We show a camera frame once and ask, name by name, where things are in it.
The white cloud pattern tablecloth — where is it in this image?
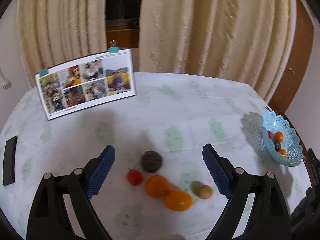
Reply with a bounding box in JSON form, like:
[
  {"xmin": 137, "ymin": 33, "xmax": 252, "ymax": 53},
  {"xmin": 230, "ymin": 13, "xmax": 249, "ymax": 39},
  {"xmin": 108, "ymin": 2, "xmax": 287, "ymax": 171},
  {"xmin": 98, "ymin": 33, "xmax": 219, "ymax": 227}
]
[{"xmin": 1, "ymin": 73, "xmax": 310, "ymax": 239}]

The small tan longan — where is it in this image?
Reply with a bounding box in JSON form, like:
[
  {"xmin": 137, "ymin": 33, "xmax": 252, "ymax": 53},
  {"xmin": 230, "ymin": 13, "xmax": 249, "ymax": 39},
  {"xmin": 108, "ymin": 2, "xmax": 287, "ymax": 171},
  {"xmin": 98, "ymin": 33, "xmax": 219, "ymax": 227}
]
[{"xmin": 195, "ymin": 185, "xmax": 213, "ymax": 199}]

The photo collage card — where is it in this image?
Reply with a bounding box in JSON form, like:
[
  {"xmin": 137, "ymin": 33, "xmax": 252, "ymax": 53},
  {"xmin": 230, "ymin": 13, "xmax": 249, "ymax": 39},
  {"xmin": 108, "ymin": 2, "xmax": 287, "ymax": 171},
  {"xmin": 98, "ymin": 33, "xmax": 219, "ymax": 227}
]
[{"xmin": 35, "ymin": 49, "xmax": 136, "ymax": 120}]

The white power plug cable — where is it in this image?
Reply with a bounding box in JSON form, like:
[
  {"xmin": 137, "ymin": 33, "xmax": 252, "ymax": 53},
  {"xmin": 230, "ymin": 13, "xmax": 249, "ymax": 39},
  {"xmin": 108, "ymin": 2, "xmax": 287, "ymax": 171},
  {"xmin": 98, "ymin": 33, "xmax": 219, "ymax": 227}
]
[{"xmin": 0, "ymin": 67, "xmax": 13, "ymax": 91}]

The beige curtain left panel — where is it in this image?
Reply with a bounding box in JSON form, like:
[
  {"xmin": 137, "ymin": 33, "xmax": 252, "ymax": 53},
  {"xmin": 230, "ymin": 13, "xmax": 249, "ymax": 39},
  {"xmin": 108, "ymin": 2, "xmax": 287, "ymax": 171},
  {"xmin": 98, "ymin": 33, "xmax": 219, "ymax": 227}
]
[{"xmin": 16, "ymin": 0, "xmax": 107, "ymax": 87}]

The black smartphone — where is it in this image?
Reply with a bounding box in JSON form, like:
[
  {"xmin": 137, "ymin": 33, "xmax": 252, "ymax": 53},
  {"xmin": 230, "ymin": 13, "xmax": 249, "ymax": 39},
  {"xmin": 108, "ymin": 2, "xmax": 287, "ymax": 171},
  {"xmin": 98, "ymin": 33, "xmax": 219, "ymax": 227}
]
[{"xmin": 3, "ymin": 136, "xmax": 17, "ymax": 186}]

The beige curtain panel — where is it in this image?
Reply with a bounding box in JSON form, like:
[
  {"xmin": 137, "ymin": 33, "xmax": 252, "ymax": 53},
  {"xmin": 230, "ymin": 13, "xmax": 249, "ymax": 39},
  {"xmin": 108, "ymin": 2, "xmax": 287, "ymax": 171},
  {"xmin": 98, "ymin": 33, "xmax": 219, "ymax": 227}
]
[
  {"xmin": 16, "ymin": 0, "xmax": 107, "ymax": 87},
  {"xmin": 139, "ymin": 0, "xmax": 295, "ymax": 101}
]

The large mandarin with stem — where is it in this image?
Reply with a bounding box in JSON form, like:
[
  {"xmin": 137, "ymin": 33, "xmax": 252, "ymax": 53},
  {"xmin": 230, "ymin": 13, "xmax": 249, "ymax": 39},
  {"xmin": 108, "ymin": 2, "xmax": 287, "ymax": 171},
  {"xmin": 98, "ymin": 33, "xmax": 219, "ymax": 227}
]
[{"xmin": 277, "ymin": 148, "xmax": 286, "ymax": 158}]

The dark brown oblong fruit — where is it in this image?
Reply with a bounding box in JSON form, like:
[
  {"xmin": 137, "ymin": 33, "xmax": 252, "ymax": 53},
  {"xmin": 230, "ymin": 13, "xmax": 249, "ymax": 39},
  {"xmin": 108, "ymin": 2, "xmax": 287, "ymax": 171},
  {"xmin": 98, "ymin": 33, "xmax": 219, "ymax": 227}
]
[{"xmin": 273, "ymin": 141, "xmax": 281, "ymax": 152}]

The teal binder clip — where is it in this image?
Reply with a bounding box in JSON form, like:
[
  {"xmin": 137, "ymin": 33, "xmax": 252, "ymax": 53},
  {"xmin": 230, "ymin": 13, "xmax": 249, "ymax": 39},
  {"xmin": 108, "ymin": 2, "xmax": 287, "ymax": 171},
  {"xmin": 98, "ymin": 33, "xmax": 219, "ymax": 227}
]
[
  {"xmin": 108, "ymin": 40, "xmax": 119, "ymax": 53},
  {"xmin": 39, "ymin": 68, "xmax": 49, "ymax": 77}
]

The teal binder clip right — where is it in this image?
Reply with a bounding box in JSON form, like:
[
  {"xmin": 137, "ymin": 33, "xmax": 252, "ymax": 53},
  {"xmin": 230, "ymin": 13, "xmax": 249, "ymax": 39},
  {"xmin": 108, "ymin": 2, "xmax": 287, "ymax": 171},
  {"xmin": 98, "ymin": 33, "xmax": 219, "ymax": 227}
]
[{"xmin": 108, "ymin": 40, "xmax": 119, "ymax": 53}]

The teal binder clip left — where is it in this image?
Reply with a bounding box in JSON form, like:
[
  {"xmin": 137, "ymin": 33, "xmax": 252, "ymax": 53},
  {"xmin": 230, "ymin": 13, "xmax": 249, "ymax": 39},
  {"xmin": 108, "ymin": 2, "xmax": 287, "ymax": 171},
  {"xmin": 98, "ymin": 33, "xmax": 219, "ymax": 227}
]
[{"xmin": 39, "ymin": 68, "xmax": 49, "ymax": 77}]

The beige curtain right panel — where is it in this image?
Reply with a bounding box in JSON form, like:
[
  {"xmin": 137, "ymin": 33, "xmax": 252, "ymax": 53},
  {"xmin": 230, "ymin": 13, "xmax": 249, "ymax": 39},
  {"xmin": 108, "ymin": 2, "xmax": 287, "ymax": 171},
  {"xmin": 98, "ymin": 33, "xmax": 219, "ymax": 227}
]
[{"xmin": 139, "ymin": 0, "xmax": 295, "ymax": 101}]

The smooth orange mandarin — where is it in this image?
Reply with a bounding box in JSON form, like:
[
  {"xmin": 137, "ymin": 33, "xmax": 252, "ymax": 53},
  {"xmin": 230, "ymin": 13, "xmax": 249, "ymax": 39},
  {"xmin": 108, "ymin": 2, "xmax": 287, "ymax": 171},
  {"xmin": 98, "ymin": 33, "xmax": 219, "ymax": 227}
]
[{"xmin": 163, "ymin": 190, "xmax": 193, "ymax": 212}]

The brown wooden door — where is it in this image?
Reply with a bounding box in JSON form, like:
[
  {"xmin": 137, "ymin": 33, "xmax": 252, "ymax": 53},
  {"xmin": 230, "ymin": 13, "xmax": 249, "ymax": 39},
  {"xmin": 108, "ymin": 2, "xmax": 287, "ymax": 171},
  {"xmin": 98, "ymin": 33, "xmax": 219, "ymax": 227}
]
[{"xmin": 267, "ymin": 0, "xmax": 315, "ymax": 116}]

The dark brown round fruit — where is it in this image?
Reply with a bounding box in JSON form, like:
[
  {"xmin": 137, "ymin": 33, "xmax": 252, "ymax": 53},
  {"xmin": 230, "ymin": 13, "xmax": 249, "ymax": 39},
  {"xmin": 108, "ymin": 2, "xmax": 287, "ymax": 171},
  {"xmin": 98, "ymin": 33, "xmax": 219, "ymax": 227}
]
[{"xmin": 140, "ymin": 151, "xmax": 163, "ymax": 173}]

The light blue lattice basket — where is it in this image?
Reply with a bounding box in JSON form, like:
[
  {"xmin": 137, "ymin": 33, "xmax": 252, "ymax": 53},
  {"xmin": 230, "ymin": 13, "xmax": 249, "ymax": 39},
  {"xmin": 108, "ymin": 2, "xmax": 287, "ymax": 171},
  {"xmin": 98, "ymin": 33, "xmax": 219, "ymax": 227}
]
[{"xmin": 261, "ymin": 111, "xmax": 303, "ymax": 167}]

